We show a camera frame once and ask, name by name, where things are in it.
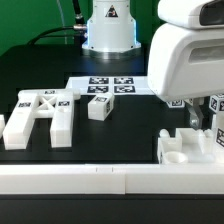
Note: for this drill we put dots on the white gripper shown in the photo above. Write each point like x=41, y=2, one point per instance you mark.
x=186, y=58

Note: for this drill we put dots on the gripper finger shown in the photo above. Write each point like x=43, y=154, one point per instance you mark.
x=196, y=115

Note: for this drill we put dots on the white chair seat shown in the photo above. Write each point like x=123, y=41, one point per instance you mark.
x=186, y=146

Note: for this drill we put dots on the white tagged cube right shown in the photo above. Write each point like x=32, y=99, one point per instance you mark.
x=216, y=103

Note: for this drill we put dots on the white tagged cube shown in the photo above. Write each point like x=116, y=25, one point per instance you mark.
x=176, y=104
x=216, y=103

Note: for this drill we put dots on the marker sheet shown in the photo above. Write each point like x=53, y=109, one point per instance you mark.
x=117, y=85

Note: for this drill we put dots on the white block left edge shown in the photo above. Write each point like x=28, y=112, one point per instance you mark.
x=2, y=124

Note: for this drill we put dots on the white front rail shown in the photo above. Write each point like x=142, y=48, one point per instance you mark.
x=112, y=179

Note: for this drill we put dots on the white chair back frame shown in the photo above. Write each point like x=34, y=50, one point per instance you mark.
x=54, y=104

